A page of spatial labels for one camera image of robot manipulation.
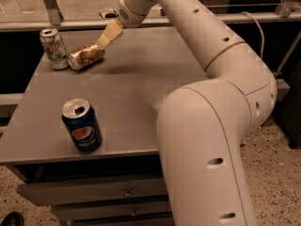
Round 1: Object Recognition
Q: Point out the blue pepsi can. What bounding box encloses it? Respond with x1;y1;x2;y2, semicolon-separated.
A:
61;98;103;153

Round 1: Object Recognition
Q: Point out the top grey drawer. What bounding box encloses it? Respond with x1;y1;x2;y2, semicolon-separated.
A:
17;175;166;206

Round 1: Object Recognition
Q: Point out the metal railing frame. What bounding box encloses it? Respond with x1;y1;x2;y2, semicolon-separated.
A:
0;0;300;31

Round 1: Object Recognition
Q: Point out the grey drawer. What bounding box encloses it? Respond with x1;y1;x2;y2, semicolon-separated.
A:
51;195;171;220
17;175;166;206
71;213;174;226

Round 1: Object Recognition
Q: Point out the middle grey drawer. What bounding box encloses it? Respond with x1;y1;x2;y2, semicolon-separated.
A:
51;195;171;220

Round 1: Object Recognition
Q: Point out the white cable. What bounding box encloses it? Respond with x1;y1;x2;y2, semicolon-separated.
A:
240;10;265;61

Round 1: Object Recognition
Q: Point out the bottom grey drawer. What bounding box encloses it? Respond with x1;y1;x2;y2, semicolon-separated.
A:
71;213;174;226

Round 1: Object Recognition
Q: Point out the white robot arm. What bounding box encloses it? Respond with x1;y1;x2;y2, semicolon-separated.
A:
98;0;277;226

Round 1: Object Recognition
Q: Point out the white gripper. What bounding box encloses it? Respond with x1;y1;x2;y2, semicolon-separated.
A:
97;0;157;49

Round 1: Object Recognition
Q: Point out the floor power outlet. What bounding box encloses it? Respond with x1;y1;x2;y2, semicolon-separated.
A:
99;8;118;19

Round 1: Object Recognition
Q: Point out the orange soda can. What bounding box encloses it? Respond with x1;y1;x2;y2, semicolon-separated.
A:
67;41;105;71

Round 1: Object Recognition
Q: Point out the black shoe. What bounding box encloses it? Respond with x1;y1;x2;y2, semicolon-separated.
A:
0;211;24;226

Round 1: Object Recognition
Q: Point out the grey drawer cabinet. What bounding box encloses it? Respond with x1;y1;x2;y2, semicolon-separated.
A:
0;26;210;226

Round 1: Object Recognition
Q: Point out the green white 7up can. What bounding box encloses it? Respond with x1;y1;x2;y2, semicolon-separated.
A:
40;28;68;70

